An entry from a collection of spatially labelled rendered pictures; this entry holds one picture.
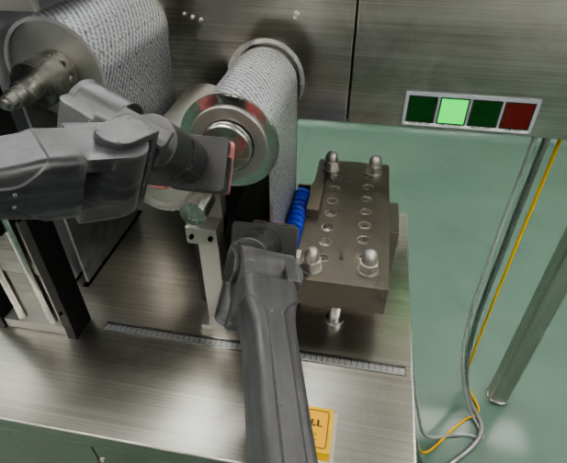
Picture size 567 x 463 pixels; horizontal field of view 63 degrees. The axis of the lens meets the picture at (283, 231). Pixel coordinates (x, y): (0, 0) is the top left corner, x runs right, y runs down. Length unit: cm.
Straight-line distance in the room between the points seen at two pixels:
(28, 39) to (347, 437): 73
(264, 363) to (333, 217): 51
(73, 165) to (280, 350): 24
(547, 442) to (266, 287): 159
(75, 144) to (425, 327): 186
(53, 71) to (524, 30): 76
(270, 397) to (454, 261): 212
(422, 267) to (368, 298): 162
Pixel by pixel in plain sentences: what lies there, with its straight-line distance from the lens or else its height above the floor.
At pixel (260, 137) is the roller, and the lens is 67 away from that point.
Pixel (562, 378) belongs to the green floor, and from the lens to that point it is 218.
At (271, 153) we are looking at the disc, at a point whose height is 124.
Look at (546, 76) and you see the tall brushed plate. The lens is 102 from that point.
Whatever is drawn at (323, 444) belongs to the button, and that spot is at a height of 92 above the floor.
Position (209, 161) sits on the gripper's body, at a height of 129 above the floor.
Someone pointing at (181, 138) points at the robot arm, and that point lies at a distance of 49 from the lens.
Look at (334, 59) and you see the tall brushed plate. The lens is 96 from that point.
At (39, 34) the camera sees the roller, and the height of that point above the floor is 139.
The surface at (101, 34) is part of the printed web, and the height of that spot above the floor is 138.
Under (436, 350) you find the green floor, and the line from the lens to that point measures 207.
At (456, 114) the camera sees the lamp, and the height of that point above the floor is 118.
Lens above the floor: 157
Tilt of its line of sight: 39 degrees down
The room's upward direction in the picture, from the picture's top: straight up
